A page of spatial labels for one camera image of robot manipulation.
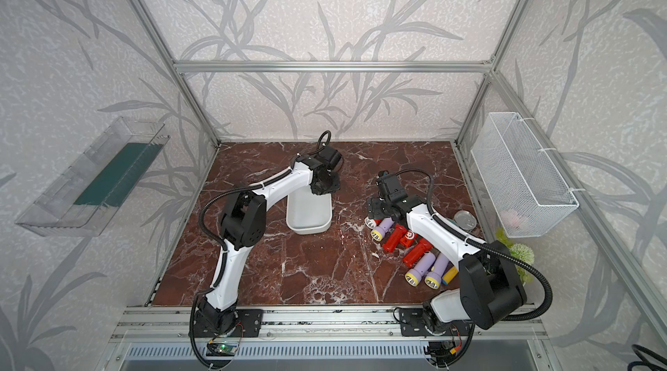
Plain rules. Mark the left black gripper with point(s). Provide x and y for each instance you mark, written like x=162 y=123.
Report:
x=337 y=179

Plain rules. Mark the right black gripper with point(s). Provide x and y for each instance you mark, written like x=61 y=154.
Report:
x=373 y=208

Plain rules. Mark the red flashlight long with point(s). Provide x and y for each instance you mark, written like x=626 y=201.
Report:
x=397 y=234

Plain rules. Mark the purple flashlight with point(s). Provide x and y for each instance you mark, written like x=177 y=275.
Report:
x=379 y=232
x=418 y=271
x=433 y=278

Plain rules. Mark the white plastic storage box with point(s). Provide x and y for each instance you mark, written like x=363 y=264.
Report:
x=309 y=214

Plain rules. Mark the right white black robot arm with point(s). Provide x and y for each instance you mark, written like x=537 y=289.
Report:
x=490 y=289

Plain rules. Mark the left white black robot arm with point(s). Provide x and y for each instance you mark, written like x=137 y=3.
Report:
x=236 y=220

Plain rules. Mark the red flashlight with logo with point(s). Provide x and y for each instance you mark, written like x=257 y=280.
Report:
x=407 y=239

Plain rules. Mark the round tin can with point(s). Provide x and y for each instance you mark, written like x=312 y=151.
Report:
x=465 y=220

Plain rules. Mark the yellow toy shovel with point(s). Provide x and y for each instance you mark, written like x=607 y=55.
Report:
x=449 y=275

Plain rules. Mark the potted artificial flower plant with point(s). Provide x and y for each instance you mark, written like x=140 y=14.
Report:
x=520 y=251

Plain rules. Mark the green shelf liner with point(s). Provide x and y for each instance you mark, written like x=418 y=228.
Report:
x=118 y=178

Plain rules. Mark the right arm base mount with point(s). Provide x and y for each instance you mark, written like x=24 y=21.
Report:
x=415 y=323

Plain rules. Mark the white wire mesh basket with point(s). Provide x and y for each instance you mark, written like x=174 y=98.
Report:
x=528 y=192

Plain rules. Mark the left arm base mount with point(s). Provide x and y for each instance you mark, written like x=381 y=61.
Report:
x=244 y=323

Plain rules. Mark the aluminium front rail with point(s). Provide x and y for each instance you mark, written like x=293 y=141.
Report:
x=278 y=324

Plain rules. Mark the clear plastic wall shelf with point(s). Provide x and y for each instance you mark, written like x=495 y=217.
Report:
x=54 y=213

